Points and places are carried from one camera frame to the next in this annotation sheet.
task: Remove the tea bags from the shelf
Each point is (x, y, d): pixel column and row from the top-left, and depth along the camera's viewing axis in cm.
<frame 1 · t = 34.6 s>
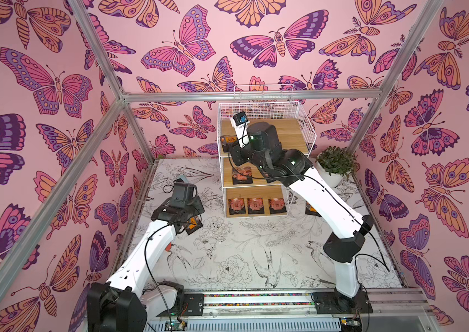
left hand: (198, 202, 83), fingers open
right hand: (227, 145, 67), fingers open
green potted plant white pot: (334, 163, 94), point 19 cm above the table

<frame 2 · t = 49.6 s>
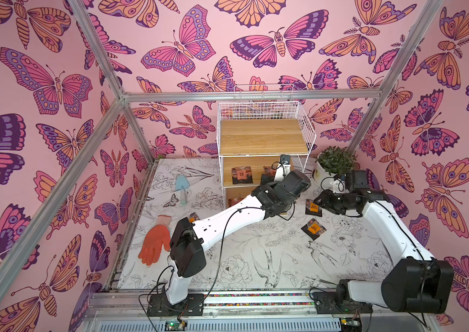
left hand: (286, 178, 77), fingers open
right hand: (315, 202, 83), fingers open
the named things where they were.

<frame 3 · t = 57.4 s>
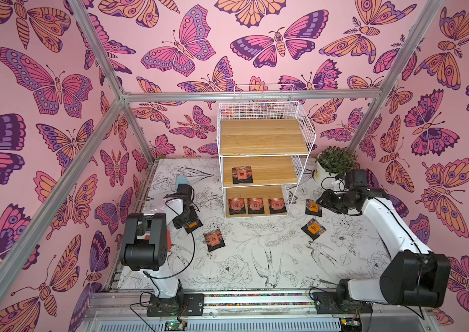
left hand: (191, 218, 97), fingers open
right hand: (317, 202, 84), fingers open
the named things where they were.

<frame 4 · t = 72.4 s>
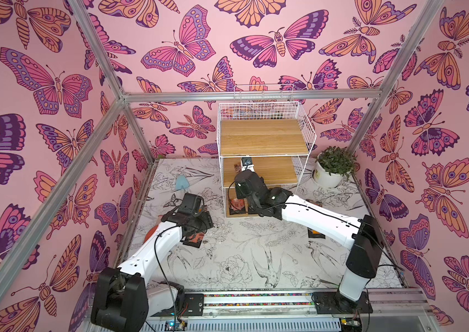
left hand: (207, 221, 86), fingers open
right hand: (238, 181, 79), fingers open
the named things where they were.

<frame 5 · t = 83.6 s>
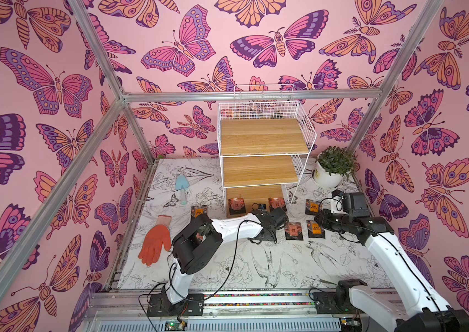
left hand: (268, 234, 90), fingers open
right hand: (313, 218, 80), fingers closed
the named things where they were.

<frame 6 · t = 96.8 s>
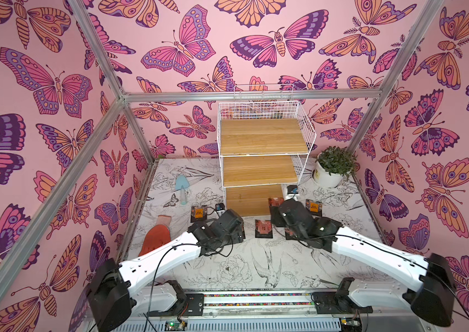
left hand: (237, 232, 80), fingers open
right hand: (274, 210, 78), fingers open
middle bottom-shelf black tea bag: (263, 229, 93), on the table
the other named things where they were.

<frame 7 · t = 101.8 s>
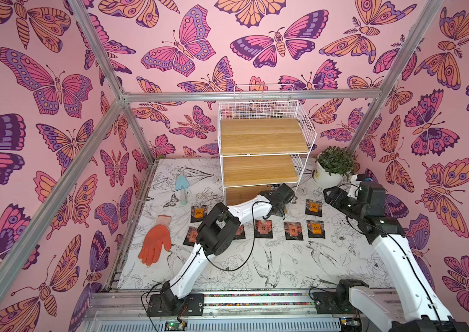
left hand: (277, 207, 98), fingers open
right hand: (327, 193, 78), fingers open
right orange jasmine tea bag: (316, 229, 94), on the table
the other named things where they were.

